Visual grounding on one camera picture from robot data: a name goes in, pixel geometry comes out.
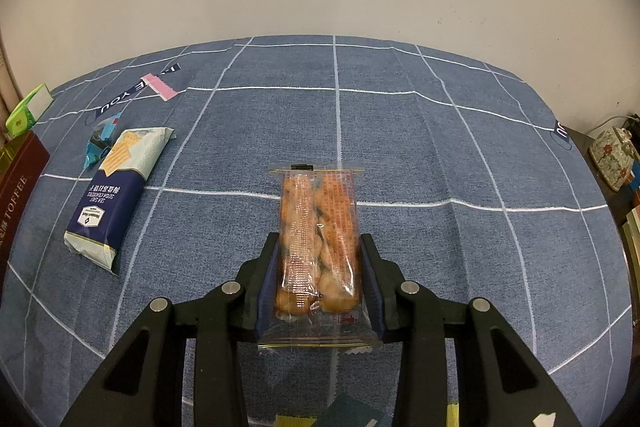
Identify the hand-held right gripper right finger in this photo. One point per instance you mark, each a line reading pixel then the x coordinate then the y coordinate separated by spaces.
pixel 375 292

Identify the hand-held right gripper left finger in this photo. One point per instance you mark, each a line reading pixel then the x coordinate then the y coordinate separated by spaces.
pixel 267 287

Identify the clear fried snack packet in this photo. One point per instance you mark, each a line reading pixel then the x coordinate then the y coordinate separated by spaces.
pixel 320 237

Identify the red and gold tin box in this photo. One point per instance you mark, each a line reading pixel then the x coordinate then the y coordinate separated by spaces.
pixel 20 187

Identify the blue checked tablecloth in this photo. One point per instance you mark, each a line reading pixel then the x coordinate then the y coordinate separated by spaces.
pixel 450 157

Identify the navy and white biscuit packet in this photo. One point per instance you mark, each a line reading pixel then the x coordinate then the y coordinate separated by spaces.
pixel 110 202

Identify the blue candy wrapper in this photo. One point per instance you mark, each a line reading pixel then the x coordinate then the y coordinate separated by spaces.
pixel 95 149

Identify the stack of books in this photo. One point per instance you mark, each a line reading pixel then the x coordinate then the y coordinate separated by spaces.
pixel 632 232

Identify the floral patterned box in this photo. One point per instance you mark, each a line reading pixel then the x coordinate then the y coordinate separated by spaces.
pixel 612 157

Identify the green tissue pack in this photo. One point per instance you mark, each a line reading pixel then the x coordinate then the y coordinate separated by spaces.
pixel 25 112

